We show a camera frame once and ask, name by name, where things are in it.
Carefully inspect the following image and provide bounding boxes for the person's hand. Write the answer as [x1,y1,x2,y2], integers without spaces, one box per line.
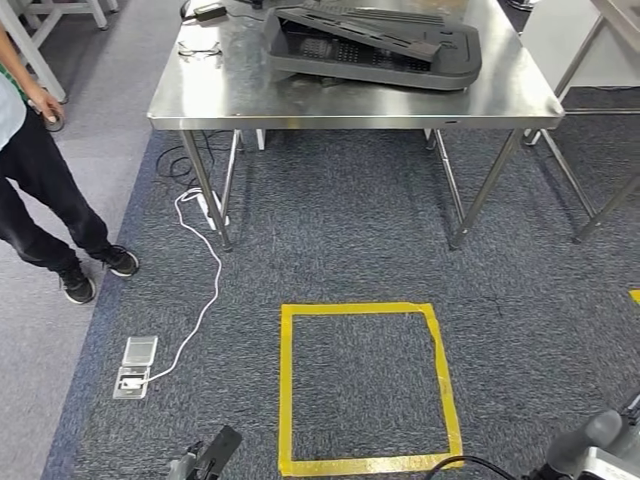
[27,84,66,127]

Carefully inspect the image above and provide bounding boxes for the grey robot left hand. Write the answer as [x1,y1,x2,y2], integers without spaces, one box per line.
[166,425,244,480]

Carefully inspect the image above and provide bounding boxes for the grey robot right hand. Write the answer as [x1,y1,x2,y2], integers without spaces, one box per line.
[545,390,640,480]

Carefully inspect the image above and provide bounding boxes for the black plastic perforated panel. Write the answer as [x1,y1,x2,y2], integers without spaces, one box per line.
[273,5,444,64]

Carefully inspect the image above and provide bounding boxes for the stainless steel workbench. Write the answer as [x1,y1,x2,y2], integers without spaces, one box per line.
[146,0,566,253]

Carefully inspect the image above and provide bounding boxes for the person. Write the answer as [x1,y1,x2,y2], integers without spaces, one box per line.
[0,23,141,306]

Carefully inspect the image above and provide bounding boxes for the grey floor socket box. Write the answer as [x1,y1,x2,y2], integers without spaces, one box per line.
[112,335,158,401]

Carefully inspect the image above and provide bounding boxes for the black power adapter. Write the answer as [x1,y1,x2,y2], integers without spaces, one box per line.
[180,1,229,22]

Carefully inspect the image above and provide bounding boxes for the white panel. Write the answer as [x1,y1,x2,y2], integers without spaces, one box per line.
[519,0,616,87]

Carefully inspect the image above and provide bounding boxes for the black engine cover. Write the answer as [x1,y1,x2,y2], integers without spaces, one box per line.
[262,5,484,92]

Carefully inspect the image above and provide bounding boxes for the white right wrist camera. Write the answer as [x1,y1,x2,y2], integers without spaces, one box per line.
[574,447,640,480]

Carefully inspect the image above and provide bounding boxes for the black floor cable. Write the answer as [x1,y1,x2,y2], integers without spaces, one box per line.
[155,129,236,190]

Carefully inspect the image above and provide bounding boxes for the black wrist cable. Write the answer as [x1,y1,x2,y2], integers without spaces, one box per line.
[425,455,516,480]

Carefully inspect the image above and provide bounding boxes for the white power cable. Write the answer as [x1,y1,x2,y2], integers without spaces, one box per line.
[145,187,223,386]

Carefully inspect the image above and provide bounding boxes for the black thin-frame eyeglasses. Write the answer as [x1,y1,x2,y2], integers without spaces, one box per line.
[177,39,223,60]

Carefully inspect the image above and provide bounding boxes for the steel frame table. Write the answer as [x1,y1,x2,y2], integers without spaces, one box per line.
[519,0,640,245]

